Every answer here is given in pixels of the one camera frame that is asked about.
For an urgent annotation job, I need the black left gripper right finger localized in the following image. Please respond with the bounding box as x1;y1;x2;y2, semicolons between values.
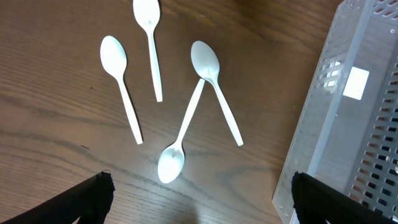
291;172;395;224

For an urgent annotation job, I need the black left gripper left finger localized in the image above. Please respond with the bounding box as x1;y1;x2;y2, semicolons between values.
5;171;115;224

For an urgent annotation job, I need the clear perforated plastic basket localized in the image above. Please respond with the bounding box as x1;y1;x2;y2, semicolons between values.
272;0;397;223

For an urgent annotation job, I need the white plastic spoon bowl down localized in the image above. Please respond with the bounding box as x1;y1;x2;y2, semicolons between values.
157;78;205;184

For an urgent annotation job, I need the white plastic spoon far left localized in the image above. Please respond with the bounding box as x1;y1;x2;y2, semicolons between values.
100;35;143;144

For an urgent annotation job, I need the white plastic spoon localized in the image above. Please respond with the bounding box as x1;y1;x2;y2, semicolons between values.
100;35;143;144
132;0;163;102

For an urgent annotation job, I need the white plastic spoon right crossing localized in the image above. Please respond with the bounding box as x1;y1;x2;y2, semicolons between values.
191;40;243;146

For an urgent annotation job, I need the white plastic spoon upper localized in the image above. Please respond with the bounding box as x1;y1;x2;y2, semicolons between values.
132;0;163;102

